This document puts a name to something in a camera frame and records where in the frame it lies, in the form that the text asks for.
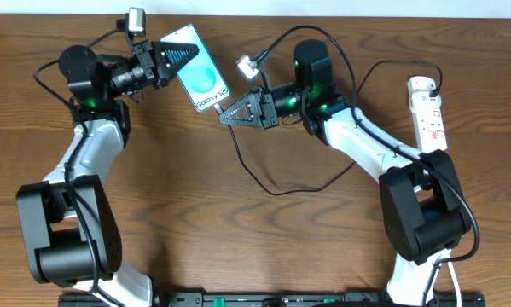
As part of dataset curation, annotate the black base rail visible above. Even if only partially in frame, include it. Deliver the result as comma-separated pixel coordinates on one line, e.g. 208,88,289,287
57,292,486,307

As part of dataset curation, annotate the white USB charger adapter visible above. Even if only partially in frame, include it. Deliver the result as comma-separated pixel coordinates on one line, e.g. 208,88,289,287
407,76,436,97

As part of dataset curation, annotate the black charging cable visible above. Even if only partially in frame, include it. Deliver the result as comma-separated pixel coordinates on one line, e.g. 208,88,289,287
212,59,444,197

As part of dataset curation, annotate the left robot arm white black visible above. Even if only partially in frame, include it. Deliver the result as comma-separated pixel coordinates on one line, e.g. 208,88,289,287
16,41,200,306

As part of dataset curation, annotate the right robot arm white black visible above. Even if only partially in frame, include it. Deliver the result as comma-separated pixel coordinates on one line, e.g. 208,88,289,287
217,39,480,306

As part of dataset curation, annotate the Galaxy S25 smartphone cyan screen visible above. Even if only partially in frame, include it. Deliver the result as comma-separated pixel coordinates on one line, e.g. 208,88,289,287
160,24,230,112

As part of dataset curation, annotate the white power strip cord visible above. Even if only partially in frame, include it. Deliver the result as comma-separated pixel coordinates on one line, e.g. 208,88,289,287
445,259,463,307

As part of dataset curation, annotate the white power strip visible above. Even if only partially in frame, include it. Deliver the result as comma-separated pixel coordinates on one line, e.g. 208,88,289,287
409,91,448,153

